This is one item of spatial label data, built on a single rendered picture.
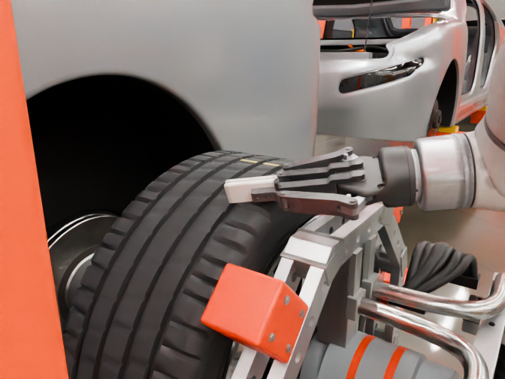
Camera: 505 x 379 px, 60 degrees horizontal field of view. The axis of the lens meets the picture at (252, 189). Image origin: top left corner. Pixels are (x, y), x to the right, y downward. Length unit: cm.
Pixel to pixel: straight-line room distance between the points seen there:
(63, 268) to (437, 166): 75
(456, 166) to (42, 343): 44
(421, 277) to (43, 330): 63
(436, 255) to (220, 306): 41
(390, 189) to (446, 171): 6
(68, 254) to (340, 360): 58
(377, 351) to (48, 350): 58
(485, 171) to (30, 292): 46
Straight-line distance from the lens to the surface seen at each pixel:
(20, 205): 18
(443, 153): 53
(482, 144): 53
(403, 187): 53
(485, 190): 54
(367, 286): 70
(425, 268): 75
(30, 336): 20
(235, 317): 46
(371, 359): 71
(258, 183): 56
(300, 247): 56
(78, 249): 100
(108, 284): 62
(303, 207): 53
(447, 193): 53
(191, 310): 52
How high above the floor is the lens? 135
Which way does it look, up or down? 17 degrees down
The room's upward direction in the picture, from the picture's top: straight up
